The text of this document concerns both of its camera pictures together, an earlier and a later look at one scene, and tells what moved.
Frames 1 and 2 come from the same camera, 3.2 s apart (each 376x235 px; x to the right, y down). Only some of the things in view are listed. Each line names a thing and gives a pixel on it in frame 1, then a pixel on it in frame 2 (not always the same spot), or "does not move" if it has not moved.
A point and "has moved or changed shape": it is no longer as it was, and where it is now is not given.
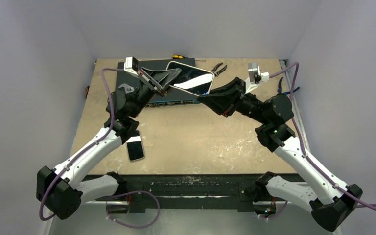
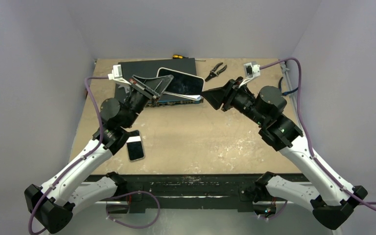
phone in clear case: (135, 148) does not move
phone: (191, 80) has moved or changed shape
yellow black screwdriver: (178, 57) does not move
